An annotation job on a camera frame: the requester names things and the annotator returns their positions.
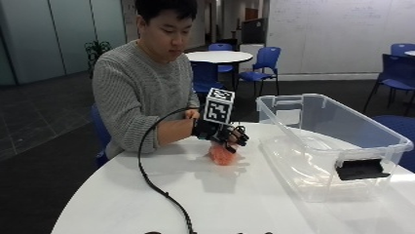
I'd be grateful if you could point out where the orange soft toy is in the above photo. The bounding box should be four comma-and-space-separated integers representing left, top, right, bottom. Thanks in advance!
207, 143, 239, 167

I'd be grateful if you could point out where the white marker cube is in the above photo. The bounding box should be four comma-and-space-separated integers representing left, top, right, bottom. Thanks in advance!
202, 87, 235, 126

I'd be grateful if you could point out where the blue chair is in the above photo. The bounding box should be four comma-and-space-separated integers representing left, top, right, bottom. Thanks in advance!
207, 43, 234, 74
372, 114, 415, 175
89, 103, 113, 169
388, 43, 415, 58
235, 46, 283, 97
188, 60, 227, 98
361, 53, 415, 115

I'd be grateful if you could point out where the clear plastic storage bin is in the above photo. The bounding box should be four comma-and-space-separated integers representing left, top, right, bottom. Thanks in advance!
254, 93, 415, 203

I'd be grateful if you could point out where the round white table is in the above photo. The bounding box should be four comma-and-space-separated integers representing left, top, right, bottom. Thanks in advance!
183, 50, 254, 92

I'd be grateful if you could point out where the the person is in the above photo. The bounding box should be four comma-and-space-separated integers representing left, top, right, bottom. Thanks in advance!
90, 0, 200, 160

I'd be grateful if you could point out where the green potted plant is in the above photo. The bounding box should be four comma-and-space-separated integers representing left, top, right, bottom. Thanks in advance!
82, 39, 113, 79

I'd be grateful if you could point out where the black cable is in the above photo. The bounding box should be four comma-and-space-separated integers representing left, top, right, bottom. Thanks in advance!
135, 106, 200, 234

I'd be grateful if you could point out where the black bin handle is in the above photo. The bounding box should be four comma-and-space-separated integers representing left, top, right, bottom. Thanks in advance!
335, 158, 391, 181

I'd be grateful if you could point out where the white whiteboard wall panel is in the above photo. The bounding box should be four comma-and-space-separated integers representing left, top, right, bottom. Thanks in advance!
264, 0, 415, 75

